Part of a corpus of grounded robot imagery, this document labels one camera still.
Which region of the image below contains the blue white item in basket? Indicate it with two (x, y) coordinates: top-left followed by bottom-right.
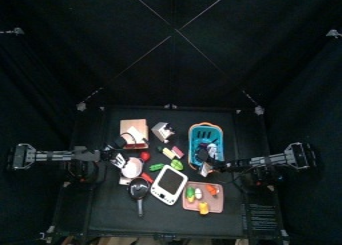
(198, 138), (221, 161)

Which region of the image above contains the teal basket with orange rim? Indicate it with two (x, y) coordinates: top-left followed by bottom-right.
(187, 122), (226, 171)

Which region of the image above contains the orange toy carrot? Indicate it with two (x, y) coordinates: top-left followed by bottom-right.
(205, 184), (221, 197)

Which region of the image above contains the light green toy lime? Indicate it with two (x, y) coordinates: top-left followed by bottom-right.
(170, 159), (185, 172)

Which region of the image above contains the brown wooden toy box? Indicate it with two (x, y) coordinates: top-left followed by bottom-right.
(119, 118), (150, 151)

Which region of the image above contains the pink toy block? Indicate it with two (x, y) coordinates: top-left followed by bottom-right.
(171, 145), (186, 159)

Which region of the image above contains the red toy sausage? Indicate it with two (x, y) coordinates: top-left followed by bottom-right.
(141, 172), (155, 184)

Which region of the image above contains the green yellow toy corn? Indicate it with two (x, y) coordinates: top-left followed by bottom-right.
(185, 187), (197, 204)

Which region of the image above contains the black toy frying pan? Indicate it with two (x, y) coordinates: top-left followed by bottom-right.
(129, 177), (151, 219)

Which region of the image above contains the white tablet with black screen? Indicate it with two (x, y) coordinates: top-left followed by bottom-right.
(150, 164), (190, 207)

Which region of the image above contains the yellow toy block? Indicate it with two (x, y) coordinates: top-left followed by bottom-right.
(162, 147), (178, 161)

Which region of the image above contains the pink cutting board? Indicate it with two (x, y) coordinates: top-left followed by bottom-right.
(182, 181), (226, 214)

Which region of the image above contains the yellow toy food piece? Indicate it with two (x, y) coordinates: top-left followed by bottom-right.
(198, 201), (211, 216)

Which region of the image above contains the small grey white toy appliance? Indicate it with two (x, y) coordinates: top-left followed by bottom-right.
(150, 121), (177, 144)

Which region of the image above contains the white text label sticker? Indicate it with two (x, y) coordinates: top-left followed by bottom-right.
(247, 203), (278, 233)

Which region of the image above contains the black cable loop on gripper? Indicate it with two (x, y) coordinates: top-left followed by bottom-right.
(119, 132), (139, 146)

